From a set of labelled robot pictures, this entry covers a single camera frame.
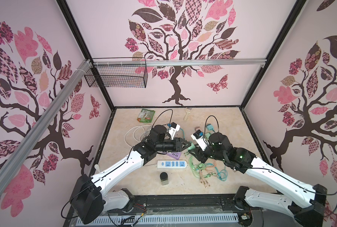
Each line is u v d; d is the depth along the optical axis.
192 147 0.69
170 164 0.85
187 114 1.15
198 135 0.60
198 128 1.04
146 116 1.15
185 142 0.72
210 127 1.04
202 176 0.83
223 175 0.82
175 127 0.68
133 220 0.72
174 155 0.90
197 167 0.85
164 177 0.74
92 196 0.38
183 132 1.03
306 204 0.39
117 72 0.95
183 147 0.67
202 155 0.62
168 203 0.76
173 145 0.64
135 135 1.01
